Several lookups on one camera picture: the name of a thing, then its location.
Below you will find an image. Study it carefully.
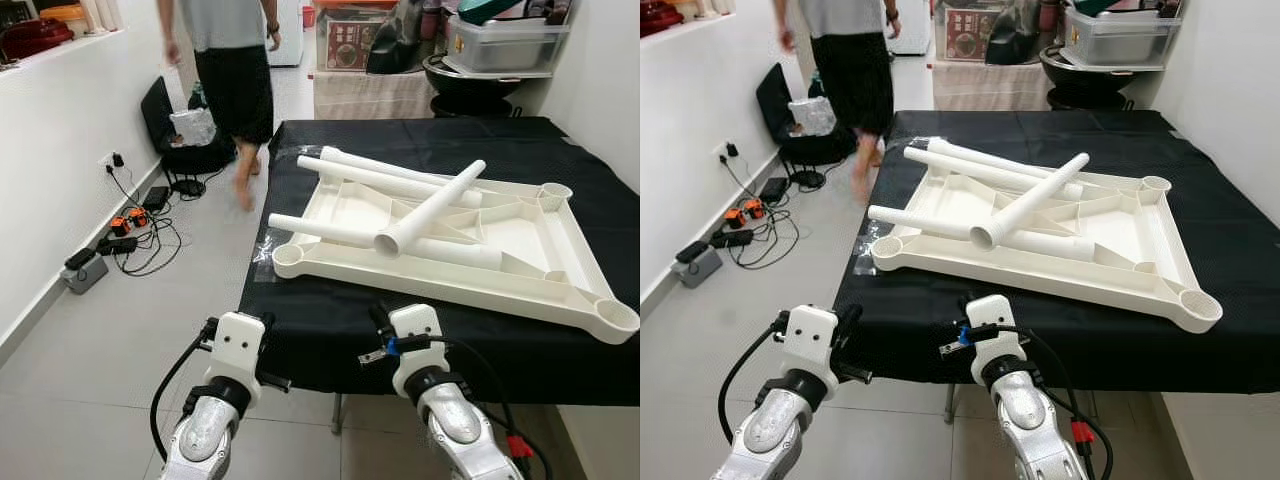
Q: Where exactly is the grey power brick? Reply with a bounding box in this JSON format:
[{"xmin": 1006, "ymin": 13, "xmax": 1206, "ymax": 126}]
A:
[
  {"xmin": 675, "ymin": 240, "xmax": 723, "ymax": 289},
  {"xmin": 62, "ymin": 248, "xmax": 109, "ymax": 294}
]

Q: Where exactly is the dark red container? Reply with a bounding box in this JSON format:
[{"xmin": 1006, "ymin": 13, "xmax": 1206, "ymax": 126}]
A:
[
  {"xmin": 0, "ymin": 18, "xmax": 76, "ymax": 63},
  {"xmin": 640, "ymin": 0, "xmax": 686, "ymax": 39}
]

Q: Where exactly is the black table cloth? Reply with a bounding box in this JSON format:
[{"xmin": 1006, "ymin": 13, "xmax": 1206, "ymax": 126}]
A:
[
  {"xmin": 833, "ymin": 110, "xmax": 1280, "ymax": 394},
  {"xmin": 238, "ymin": 117, "xmax": 641, "ymax": 406}
]

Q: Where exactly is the beige cloth covered bench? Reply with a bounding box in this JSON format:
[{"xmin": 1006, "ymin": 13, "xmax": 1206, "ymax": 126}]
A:
[
  {"xmin": 932, "ymin": 60, "xmax": 1053, "ymax": 113},
  {"xmin": 312, "ymin": 68, "xmax": 438, "ymax": 121}
]

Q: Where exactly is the person in black shorts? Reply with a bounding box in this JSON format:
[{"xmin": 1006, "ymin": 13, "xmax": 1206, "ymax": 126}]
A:
[
  {"xmin": 772, "ymin": 0, "xmax": 901, "ymax": 201},
  {"xmin": 155, "ymin": 0, "xmax": 284, "ymax": 213}
]

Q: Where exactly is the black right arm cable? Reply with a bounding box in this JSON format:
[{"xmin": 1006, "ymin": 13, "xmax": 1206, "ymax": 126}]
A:
[
  {"xmin": 400, "ymin": 335, "xmax": 554, "ymax": 480},
  {"xmin": 975, "ymin": 325, "xmax": 1114, "ymax": 480}
]

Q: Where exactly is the white fridge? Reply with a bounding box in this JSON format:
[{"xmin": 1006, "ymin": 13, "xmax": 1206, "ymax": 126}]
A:
[
  {"xmin": 265, "ymin": 0, "xmax": 304, "ymax": 68},
  {"xmin": 885, "ymin": 0, "xmax": 933, "ymax": 56}
]

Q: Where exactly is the red printed box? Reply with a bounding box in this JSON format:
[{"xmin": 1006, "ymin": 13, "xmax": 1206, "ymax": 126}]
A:
[
  {"xmin": 935, "ymin": 0, "xmax": 1011, "ymax": 63},
  {"xmin": 315, "ymin": 5, "xmax": 396, "ymax": 73}
]

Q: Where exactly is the black round stool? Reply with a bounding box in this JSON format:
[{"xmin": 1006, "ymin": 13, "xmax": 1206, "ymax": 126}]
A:
[
  {"xmin": 422, "ymin": 53, "xmax": 523, "ymax": 118},
  {"xmin": 1040, "ymin": 45, "xmax": 1141, "ymax": 111}
]

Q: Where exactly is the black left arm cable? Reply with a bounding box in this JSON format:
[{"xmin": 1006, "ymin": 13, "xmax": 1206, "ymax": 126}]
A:
[
  {"xmin": 718, "ymin": 312, "xmax": 786, "ymax": 446},
  {"xmin": 150, "ymin": 318, "xmax": 216, "ymax": 461}
]

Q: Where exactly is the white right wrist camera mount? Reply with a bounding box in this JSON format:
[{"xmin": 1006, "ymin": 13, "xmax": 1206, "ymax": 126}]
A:
[
  {"xmin": 965, "ymin": 294, "xmax": 1021, "ymax": 386},
  {"xmin": 388, "ymin": 303, "xmax": 443, "ymax": 398}
]

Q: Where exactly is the clear plastic storage box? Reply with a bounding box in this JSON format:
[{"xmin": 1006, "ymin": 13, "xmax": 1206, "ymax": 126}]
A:
[
  {"xmin": 445, "ymin": 8, "xmax": 571, "ymax": 76},
  {"xmin": 1062, "ymin": 5, "xmax": 1183, "ymax": 69}
]

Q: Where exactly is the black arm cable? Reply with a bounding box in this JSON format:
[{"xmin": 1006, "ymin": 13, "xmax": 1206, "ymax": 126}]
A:
[
  {"xmin": 400, "ymin": 335, "xmax": 554, "ymax": 480},
  {"xmin": 975, "ymin": 325, "xmax": 1114, "ymax": 480},
  {"xmin": 718, "ymin": 312, "xmax": 786, "ymax": 446},
  {"xmin": 150, "ymin": 318, "xmax": 216, "ymax": 461}
]

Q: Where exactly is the white plastic table top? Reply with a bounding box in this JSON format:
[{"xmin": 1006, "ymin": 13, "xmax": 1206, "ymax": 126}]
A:
[
  {"xmin": 868, "ymin": 165, "xmax": 1223, "ymax": 334},
  {"xmin": 270, "ymin": 170, "xmax": 641, "ymax": 346}
]

